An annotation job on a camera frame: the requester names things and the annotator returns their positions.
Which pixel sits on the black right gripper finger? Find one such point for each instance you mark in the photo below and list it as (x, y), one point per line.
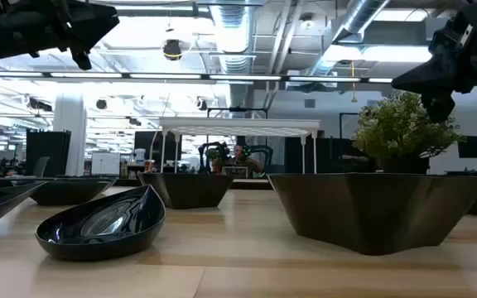
(439, 107)
(433, 76)

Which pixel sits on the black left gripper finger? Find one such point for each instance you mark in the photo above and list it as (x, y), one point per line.
(83, 58)
(93, 22)

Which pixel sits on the black background robot arm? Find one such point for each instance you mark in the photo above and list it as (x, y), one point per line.
(200, 161)

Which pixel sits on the black leaf-shaped mini plate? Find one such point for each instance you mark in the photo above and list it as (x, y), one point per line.
(68, 192)

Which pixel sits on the green artificial potted plant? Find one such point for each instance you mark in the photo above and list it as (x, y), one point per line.
(404, 128)

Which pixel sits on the black monitor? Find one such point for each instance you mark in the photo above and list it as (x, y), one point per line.
(469, 147)

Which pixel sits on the black side table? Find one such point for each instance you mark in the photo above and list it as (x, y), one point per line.
(470, 173)

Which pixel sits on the white pillar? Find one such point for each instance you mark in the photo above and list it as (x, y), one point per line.
(69, 132)

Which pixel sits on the long linear ceiling light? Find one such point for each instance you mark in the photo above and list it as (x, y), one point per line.
(164, 76)

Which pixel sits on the black ceiling dome device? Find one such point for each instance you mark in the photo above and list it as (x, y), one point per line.
(172, 49)

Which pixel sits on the black cabinet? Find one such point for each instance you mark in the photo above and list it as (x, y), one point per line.
(48, 153)

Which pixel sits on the white cabinet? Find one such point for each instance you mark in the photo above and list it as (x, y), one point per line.
(105, 163)

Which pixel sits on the gray office chair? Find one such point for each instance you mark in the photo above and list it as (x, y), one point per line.
(41, 167)

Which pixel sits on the black partition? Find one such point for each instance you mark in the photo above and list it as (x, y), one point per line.
(329, 155)

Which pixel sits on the white lattice shelf rack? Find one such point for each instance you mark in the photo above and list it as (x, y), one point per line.
(238, 122)

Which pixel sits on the person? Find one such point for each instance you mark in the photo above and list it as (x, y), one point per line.
(242, 161)

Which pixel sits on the laptop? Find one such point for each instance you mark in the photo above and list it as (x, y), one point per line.
(235, 173)

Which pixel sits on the silver round ventilation duct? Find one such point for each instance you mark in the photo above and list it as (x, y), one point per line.
(360, 16)
(232, 29)

